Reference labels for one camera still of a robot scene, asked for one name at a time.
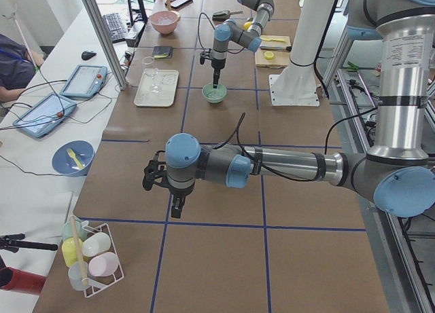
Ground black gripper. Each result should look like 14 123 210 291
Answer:
170 187 194 219
211 59 224 89

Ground ice cubes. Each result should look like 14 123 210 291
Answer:
207 90 222 100

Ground green bowl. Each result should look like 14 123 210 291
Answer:
202 83 227 104

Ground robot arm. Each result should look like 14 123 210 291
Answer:
210 0 275 89
171 14 362 229

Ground metal ice scoop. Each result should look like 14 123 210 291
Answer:
212 10 243 22

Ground pink bowl with ice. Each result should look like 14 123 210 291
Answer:
150 11 179 35

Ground blue bowl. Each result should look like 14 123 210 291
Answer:
52 141 94 177

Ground half lemon slice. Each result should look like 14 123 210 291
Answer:
264 51 275 60

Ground cream bear tray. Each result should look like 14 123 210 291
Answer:
133 70 179 107

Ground yellow lemon front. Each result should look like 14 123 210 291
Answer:
243 21 252 31

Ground wooden cutting board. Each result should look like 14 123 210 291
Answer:
255 35 292 68

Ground steel muddler black cap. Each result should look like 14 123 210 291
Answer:
260 45 292 52

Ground clear wine glass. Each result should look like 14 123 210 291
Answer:
142 56 161 93

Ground yellow plastic knife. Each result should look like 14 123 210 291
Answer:
260 36 287 43

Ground white cup in rack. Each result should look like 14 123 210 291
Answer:
82 232 111 257

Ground pink cup in rack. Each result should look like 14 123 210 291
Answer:
88 252 119 277

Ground black keyboard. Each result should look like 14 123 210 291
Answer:
103 13 128 43

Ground green cup in rack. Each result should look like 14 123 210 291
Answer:
62 218 88 242

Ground yellow cup in rack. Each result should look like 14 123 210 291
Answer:
61 237 78 268

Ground yellow plastic fork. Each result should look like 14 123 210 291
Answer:
67 148 84 170

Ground clear cup in rack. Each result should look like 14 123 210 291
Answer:
68 261 89 291

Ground teach pendant far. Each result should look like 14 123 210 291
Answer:
60 65 108 99

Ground teach pendant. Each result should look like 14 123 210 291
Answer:
13 92 77 139
60 65 108 99

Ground black computer mouse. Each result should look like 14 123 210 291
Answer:
81 50 97 60

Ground teach pendant near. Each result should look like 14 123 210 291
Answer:
13 92 77 139

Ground black tripod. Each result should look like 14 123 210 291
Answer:
1 234 58 253

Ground red tube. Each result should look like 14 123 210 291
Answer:
1 267 46 295

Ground seated person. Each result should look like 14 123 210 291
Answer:
1 35 44 103

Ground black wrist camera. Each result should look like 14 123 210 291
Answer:
142 150 169 191

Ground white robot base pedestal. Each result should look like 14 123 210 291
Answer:
269 0 338 107

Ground white wire cup rack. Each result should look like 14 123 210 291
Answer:
61 216 124 298

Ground wooden rack handle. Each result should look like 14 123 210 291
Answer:
69 215 88 284

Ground aluminium frame post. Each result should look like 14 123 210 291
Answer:
82 0 127 90

